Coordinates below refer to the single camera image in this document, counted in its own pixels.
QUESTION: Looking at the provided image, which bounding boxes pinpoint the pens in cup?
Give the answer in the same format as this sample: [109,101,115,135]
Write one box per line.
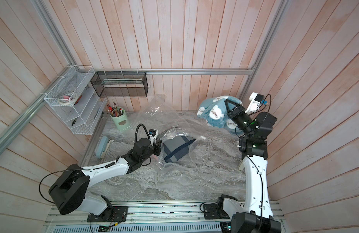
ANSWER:
[107,101,125,117]

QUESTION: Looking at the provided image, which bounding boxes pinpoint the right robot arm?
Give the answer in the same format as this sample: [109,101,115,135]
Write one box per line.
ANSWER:
[219,100,281,233]

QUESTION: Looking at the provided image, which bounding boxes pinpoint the white wire shelf rack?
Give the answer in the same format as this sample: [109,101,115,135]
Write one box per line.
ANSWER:
[44,66,107,135]

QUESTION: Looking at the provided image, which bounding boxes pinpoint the tape roll on shelf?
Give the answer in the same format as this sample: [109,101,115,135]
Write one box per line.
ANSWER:
[58,93,79,105]

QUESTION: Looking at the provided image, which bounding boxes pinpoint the aluminium rail base frame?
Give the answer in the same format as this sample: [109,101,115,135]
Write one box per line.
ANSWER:
[42,200,286,233]

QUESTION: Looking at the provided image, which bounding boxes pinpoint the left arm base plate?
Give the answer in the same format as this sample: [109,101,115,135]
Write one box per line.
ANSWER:
[87,206,129,223]

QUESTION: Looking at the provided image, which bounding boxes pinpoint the grey navy cloth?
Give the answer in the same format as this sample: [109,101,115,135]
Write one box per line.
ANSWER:
[163,136,196,163]

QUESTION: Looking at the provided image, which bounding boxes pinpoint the green pen cup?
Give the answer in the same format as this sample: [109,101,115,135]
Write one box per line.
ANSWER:
[111,108,131,131]

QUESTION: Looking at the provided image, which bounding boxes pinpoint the black mesh wall basket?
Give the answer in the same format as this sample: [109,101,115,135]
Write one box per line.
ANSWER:
[91,71,148,98]

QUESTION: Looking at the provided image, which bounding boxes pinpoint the teal bear print blanket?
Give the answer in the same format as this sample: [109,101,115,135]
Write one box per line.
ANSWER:
[197,96,242,135]

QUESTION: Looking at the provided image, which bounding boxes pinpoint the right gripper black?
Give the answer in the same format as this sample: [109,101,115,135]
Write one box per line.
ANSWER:
[226,101,255,142]

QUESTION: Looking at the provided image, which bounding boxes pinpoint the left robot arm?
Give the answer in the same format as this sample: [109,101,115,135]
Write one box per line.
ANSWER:
[48,138,162,220]

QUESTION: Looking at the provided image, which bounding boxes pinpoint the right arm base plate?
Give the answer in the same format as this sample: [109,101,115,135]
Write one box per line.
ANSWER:
[200,203,228,220]

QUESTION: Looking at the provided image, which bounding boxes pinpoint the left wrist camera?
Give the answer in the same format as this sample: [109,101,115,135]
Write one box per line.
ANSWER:
[148,129,158,147]

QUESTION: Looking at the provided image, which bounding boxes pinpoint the clear plastic vacuum bag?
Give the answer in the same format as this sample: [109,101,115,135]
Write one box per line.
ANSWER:
[135,94,224,175]

